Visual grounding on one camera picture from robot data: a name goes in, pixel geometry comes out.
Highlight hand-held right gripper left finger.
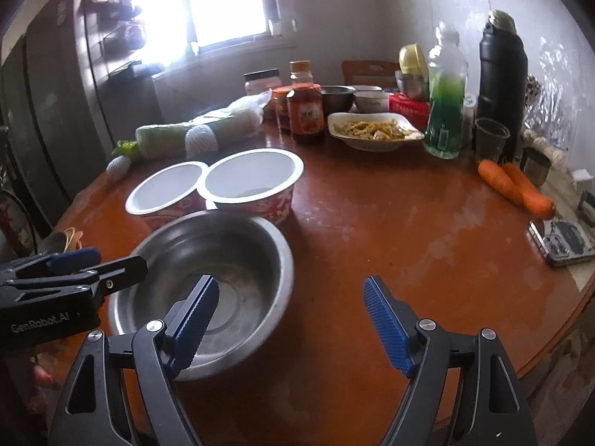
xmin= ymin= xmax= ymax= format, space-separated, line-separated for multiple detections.
xmin=49 ymin=275 xmax=220 ymax=446

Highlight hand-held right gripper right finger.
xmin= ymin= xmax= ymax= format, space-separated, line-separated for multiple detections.
xmin=363 ymin=276 xmax=535 ymax=446

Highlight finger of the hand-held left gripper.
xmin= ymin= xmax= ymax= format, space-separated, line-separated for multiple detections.
xmin=0 ymin=247 xmax=102 ymax=284
xmin=0 ymin=255 xmax=148 ymax=310

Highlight shallow steel plate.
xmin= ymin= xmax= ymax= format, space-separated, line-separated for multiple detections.
xmin=37 ymin=232 xmax=68 ymax=255

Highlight large steel bowl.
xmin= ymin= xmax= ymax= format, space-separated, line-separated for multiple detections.
xmin=108 ymin=210 xmax=295 ymax=382

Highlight red printed paper bowl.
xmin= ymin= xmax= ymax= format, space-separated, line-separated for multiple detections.
xmin=125 ymin=162 xmax=208 ymax=230
xmin=203 ymin=149 xmax=305 ymax=226

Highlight foam net wrapped fruit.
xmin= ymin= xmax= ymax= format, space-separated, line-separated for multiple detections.
xmin=185 ymin=125 xmax=220 ymax=156
xmin=106 ymin=155 xmax=133 ymax=184

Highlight green celery leaves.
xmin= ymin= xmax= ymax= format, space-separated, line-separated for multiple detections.
xmin=112 ymin=139 xmax=142 ymax=161

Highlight dark refrigerator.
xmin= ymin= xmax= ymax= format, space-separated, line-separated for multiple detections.
xmin=0 ymin=0 xmax=163 ymax=242

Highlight wrapped napa cabbage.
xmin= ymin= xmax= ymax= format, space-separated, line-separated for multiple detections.
xmin=135 ymin=90 xmax=273 ymax=161

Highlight orange carrot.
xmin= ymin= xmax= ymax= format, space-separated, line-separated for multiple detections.
xmin=478 ymin=159 xmax=528 ymax=206
xmin=502 ymin=162 xmax=556 ymax=217

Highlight digital kitchen scale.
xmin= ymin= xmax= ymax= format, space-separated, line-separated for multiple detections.
xmin=527 ymin=218 xmax=595 ymax=268

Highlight white plate of food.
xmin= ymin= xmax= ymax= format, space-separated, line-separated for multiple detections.
xmin=327 ymin=111 xmax=426 ymax=152

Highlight clear plastic cup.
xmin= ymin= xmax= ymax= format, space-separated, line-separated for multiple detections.
xmin=474 ymin=117 xmax=511 ymax=164

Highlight small steel cup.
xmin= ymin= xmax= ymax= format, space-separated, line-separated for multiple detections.
xmin=520 ymin=146 xmax=553 ymax=188

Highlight green liquid plastic bottle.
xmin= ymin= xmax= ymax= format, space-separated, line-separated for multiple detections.
xmin=423 ymin=23 xmax=469 ymax=159

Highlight red tissue box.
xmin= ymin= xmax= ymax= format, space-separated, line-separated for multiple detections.
xmin=388 ymin=93 xmax=431 ymax=126

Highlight white ceramic bowl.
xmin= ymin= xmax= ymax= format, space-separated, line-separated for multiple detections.
xmin=352 ymin=90 xmax=390 ymax=113

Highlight red sauce jar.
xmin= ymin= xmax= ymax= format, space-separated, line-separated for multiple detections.
xmin=272 ymin=86 xmax=296 ymax=135

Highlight brown sauce bottle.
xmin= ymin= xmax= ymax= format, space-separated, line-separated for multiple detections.
xmin=286 ymin=60 xmax=325 ymax=146

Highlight black-lidded jar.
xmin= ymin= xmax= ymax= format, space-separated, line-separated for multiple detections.
xmin=244 ymin=70 xmax=282 ymax=110

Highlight small steel bowl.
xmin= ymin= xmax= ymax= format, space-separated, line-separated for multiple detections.
xmin=321 ymin=86 xmax=356 ymax=112
xmin=395 ymin=71 xmax=431 ymax=101

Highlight yellow cup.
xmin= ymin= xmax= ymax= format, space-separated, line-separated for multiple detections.
xmin=399 ymin=44 xmax=429 ymax=76

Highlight black thermos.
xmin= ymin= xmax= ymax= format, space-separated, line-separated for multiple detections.
xmin=476 ymin=9 xmax=531 ymax=159

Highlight clear plastic bag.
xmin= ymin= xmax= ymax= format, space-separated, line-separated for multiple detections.
xmin=523 ymin=37 xmax=586 ymax=149

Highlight window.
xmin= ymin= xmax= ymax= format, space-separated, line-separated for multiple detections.
xmin=177 ymin=0 xmax=275 ymax=52

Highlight wall rack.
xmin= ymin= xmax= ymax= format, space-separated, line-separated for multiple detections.
xmin=84 ymin=0 xmax=145 ymax=80

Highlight wooden chair with handle slot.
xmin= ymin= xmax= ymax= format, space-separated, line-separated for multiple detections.
xmin=341 ymin=59 xmax=401 ymax=90

